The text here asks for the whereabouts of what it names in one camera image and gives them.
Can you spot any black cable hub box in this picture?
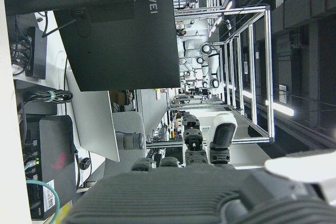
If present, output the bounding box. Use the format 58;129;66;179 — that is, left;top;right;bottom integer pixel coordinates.
25;26;48;80

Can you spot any black mini PC red logo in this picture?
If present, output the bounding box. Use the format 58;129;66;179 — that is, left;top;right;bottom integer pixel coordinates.
25;115;77;220

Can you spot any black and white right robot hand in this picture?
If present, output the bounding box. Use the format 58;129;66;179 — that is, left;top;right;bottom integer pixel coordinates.
62;112;336;224

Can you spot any teal network cable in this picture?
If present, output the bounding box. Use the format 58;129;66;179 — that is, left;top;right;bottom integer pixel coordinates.
25;160;61;220

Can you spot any white robot arms background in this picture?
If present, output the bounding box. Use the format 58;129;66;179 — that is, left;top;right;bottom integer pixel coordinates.
178;36;222;89

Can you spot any black cable bundle green tie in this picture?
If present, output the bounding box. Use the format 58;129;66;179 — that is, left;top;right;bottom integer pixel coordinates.
25;90;74;103

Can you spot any aluminium profile cage frame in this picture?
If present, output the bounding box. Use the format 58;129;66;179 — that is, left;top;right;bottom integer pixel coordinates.
167;4;276;145

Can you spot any black Huawei monitor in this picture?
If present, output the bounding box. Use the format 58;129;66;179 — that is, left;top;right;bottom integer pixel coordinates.
5;0;182;92

